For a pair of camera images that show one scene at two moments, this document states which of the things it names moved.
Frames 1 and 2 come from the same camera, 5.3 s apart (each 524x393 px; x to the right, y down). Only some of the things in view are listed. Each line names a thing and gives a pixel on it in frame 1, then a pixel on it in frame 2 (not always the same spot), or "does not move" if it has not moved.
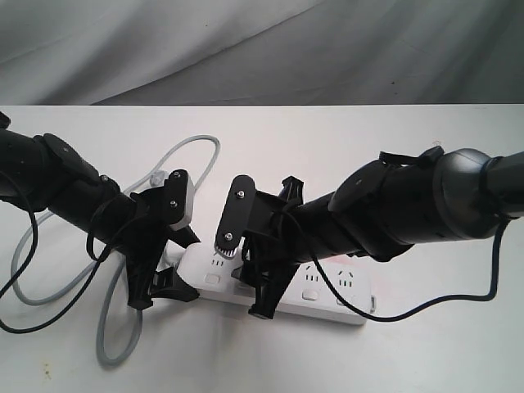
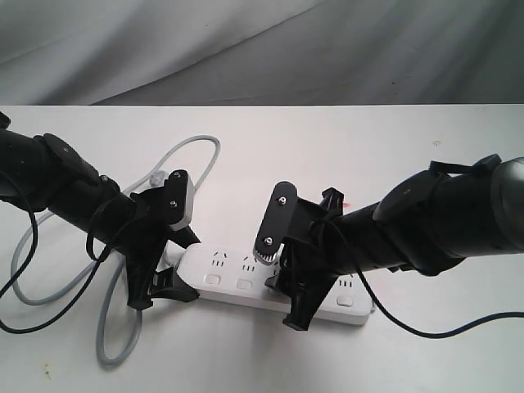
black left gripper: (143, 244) does not move
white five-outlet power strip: (309, 295) does not move
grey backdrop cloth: (260, 52) does not move
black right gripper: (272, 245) → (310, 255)
